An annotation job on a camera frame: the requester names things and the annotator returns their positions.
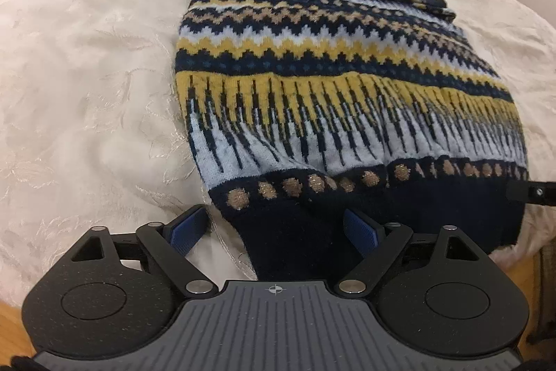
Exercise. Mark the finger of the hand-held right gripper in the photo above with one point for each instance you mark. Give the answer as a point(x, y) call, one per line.
point(532, 193)

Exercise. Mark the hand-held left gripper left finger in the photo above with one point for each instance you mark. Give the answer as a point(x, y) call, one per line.
point(187, 232)

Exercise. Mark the patterned knit sweater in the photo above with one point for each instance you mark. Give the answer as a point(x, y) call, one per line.
point(339, 93)

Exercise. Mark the cream embroidered bedspread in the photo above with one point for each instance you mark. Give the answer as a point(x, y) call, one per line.
point(87, 84)

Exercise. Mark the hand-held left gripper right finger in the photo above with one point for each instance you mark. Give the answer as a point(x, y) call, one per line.
point(360, 232)

